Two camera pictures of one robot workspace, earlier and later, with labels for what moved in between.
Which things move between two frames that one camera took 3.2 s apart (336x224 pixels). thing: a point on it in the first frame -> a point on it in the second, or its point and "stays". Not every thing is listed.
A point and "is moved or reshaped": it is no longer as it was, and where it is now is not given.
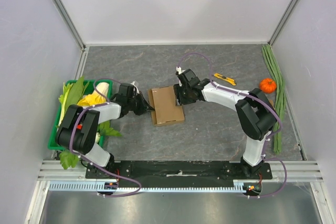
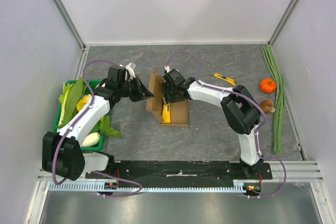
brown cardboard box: x=163 y=100 is moved or reshaped
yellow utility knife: x=230 y=81 stays
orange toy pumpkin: x=268 y=85 stays
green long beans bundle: x=280 y=97 stays
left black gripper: x=143 y=107 -> x=142 y=91
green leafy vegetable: x=71 y=94 stays
